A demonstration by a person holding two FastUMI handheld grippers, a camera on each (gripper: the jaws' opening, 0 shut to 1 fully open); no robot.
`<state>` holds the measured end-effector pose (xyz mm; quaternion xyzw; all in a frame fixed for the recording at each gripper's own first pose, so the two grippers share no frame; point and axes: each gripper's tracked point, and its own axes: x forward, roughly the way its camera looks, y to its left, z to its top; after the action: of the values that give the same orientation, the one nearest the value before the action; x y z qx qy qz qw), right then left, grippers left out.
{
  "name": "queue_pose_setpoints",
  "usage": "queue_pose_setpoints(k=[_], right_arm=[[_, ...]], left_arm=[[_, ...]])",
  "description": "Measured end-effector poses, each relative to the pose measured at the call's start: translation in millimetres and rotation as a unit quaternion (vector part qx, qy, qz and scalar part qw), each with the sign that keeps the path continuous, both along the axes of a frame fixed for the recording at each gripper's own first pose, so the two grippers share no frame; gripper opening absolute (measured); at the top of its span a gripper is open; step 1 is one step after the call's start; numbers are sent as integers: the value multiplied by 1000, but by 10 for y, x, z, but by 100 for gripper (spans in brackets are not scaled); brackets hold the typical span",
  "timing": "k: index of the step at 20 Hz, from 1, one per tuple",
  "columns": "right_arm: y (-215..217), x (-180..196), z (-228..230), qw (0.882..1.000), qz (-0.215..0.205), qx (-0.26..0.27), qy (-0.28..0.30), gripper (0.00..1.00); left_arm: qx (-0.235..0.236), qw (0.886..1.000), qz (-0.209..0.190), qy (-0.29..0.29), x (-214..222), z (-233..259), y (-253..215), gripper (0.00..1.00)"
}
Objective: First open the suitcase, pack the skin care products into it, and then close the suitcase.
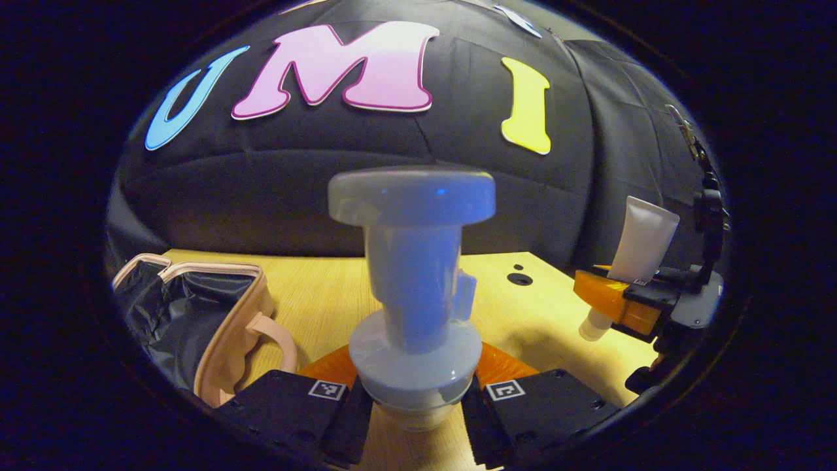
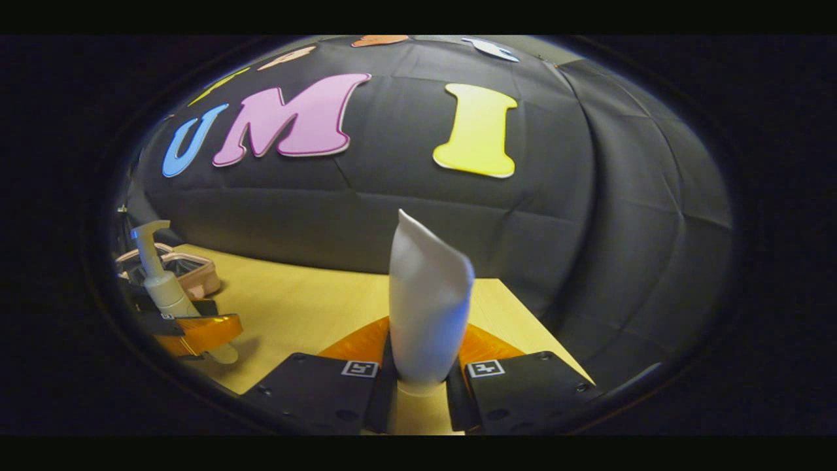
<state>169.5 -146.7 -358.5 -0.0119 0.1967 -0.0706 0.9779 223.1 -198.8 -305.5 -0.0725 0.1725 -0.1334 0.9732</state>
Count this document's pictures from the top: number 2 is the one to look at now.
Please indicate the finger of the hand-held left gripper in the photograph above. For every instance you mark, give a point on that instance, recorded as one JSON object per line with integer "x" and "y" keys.
{"x": 203, "y": 333}
{"x": 137, "y": 299}

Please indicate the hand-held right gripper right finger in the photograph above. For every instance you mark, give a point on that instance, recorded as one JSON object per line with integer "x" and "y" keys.
{"x": 523, "y": 392}

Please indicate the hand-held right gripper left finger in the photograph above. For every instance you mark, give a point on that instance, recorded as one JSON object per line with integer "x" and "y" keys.
{"x": 314, "y": 392}

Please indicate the white pump bottle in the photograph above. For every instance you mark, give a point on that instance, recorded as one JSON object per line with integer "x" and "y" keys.
{"x": 167, "y": 291}

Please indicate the pink suitcase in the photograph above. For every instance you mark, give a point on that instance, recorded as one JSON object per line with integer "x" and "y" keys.
{"x": 203, "y": 278}

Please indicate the white squeeze tube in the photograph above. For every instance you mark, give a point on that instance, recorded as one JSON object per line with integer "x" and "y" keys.
{"x": 428, "y": 301}

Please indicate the black backdrop cloth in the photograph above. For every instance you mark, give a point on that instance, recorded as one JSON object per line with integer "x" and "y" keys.
{"x": 556, "y": 229}

